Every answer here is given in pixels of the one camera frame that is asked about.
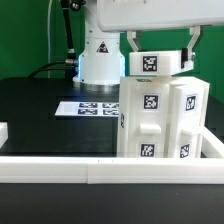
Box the white cable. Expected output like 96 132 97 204
47 0 54 79

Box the white cabinet door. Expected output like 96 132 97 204
128 84 170 158
168 84 204 159

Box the white cabinet body box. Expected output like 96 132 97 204
117 77 210 159

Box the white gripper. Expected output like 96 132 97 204
97 0 224 68

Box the white cabinet top block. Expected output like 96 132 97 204
129 50 194 76

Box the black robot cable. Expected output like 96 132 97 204
28 0 80 80

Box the white marker base sheet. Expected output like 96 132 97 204
55 101 119 117

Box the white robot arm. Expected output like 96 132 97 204
60 0 224 88

